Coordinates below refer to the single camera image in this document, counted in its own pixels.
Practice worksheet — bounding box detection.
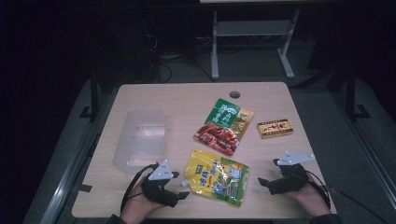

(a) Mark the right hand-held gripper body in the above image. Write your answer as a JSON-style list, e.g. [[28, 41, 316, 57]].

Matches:
[[268, 151, 315, 195]]

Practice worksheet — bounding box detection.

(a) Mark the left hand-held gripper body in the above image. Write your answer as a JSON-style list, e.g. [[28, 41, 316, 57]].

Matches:
[[140, 160, 180, 208]]

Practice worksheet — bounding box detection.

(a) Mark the small yellow and red box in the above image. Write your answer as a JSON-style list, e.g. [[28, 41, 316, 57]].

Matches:
[[257, 118, 294, 140]]

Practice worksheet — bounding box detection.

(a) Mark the yellow spout pouch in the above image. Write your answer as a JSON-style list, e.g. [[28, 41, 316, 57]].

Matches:
[[180, 148, 251, 208]]

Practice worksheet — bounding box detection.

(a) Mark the clear plastic container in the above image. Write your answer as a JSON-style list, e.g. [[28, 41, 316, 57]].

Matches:
[[111, 107, 167, 175]]

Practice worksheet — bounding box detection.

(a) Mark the person's right hand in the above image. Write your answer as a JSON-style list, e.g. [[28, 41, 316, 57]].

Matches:
[[284, 175, 331, 217]]

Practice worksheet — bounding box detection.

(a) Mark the person's left hand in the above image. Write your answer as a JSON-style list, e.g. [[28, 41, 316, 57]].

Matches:
[[120, 176, 163, 223]]

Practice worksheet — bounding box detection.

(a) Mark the green and red snack packet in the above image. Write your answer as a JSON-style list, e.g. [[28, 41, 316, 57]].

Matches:
[[192, 98, 255, 157]]

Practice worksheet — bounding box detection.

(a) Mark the black metal stand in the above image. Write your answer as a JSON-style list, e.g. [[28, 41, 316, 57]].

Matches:
[[78, 68, 101, 122], [345, 64, 372, 121]]

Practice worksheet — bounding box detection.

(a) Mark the left hand-held gripper black cable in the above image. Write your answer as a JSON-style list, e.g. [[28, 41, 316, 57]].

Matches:
[[120, 162, 160, 215]]

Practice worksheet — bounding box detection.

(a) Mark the hand-held gripper black cable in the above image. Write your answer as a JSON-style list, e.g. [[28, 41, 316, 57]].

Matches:
[[303, 169, 332, 210], [120, 162, 160, 215]]

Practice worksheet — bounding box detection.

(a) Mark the right hand-held gripper black cable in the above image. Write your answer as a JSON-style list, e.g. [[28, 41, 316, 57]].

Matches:
[[303, 169, 332, 210]]

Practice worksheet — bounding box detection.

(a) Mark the thin black floor cable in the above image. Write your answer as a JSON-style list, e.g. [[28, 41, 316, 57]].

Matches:
[[337, 189, 390, 224]]

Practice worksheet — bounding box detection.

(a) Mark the aluminium rail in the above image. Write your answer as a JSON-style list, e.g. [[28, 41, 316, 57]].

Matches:
[[331, 91, 396, 202], [39, 90, 117, 224]]

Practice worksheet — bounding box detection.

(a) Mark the black floor cable loop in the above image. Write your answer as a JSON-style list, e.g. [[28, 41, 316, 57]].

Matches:
[[148, 34, 217, 84]]

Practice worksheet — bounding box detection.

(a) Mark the white metal table frame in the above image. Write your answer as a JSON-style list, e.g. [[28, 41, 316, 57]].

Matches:
[[199, 0, 328, 80]]

